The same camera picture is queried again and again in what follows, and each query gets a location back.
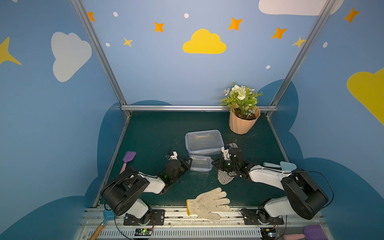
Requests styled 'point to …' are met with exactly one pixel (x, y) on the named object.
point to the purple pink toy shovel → (314, 232)
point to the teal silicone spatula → (285, 166)
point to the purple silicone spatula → (129, 156)
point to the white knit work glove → (206, 203)
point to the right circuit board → (268, 233)
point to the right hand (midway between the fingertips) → (213, 161)
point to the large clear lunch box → (204, 143)
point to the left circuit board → (143, 231)
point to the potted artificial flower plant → (242, 101)
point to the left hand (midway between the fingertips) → (196, 161)
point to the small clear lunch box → (201, 163)
